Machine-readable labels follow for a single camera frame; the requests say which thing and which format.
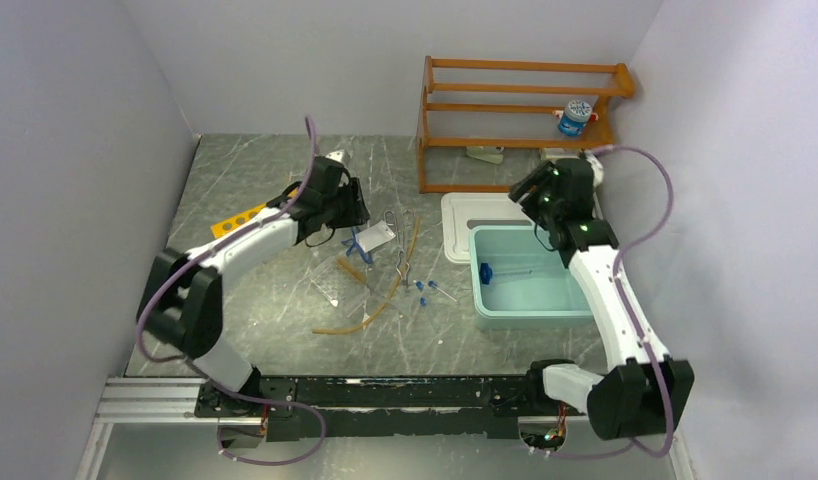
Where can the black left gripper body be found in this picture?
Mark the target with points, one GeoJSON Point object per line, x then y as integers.
{"type": "Point", "coordinates": [346, 209]}

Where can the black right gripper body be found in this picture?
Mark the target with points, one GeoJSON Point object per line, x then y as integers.
{"type": "Point", "coordinates": [537, 202]}

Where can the metal crucible tongs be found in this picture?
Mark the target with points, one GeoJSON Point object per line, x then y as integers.
{"type": "Point", "coordinates": [402, 225]}

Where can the blue base graduated cylinder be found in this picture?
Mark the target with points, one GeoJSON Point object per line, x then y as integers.
{"type": "Point", "coordinates": [488, 274]}

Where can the blue safety glasses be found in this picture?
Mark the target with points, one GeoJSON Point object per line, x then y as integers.
{"type": "Point", "coordinates": [352, 246]}

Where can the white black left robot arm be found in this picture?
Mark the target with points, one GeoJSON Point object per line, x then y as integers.
{"type": "Point", "coordinates": [182, 304]}

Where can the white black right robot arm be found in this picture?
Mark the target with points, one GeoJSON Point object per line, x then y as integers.
{"type": "Point", "coordinates": [645, 389]}

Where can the small white box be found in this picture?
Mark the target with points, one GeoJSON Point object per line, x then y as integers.
{"type": "Point", "coordinates": [554, 154]}

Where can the white plastic zip bag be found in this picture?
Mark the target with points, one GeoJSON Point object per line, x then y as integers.
{"type": "Point", "coordinates": [375, 236]}

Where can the tan bristle tube brush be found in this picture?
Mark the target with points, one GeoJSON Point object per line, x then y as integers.
{"type": "Point", "coordinates": [356, 274]}

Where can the pale green soap dish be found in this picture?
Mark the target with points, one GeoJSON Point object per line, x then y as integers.
{"type": "Point", "coordinates": [488, 154]}

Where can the orange wooden shelf rack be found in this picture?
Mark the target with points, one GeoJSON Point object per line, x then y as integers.
{"type": "Point", "coordinates": [510, 104]}

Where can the blue white labelled jar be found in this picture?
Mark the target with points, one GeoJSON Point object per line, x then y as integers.
{"type": "Point", "coordinates": [575, 116]}

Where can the clear plastic well plate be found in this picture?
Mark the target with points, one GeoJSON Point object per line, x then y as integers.
{"type": "Point", "coordinates": [345, 289]}

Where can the tan rubber tubing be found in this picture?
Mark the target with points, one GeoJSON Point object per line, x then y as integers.
{"type": "Point", "coordinates": [384, 302]}

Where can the light teal plastic bin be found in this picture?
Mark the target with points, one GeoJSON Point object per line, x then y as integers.
{"type": "Point", "coordinates": [550, 298]}

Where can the white plastic bin lid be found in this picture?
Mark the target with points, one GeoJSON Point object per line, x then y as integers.
{"type": "Point", "coordinates": [478, 225]}

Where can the clear glass watch plate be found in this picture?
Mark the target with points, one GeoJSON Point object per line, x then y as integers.
{"type": "Point", "coordinates": [364, 299]}

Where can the yellow test tube rack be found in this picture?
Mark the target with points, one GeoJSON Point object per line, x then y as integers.
{"type": "Point", "coordinates": [230, 224]}

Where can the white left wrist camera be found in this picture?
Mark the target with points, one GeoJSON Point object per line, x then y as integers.
{"type": "Point", "coordinates": [342, 157]}

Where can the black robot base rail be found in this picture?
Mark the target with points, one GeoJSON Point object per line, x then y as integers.
{"type": "Point", "coordinates": [304, 407]}

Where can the aluminium extrusion frame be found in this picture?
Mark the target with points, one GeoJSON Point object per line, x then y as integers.
{"type": "Point", "coordinates": [139, 401]}

